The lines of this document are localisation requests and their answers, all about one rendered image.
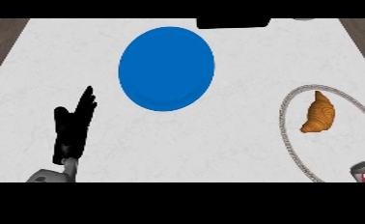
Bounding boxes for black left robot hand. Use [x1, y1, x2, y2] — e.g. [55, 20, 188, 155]
[52, 85, 101, 166]

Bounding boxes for blue round plate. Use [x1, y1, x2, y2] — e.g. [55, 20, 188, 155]
[117, 25, 218, 113]

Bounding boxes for white round placemat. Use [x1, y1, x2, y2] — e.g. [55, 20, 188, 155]
[278, 84, 365, 183]

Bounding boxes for red and grey can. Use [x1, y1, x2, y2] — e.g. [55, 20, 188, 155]
[349, 161, 365, 183]

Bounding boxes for black appliance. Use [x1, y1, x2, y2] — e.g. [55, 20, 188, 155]
[195, 17, 272, 30]

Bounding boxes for brown croissant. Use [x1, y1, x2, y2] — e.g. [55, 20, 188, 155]
[299, 90, 337, 134]

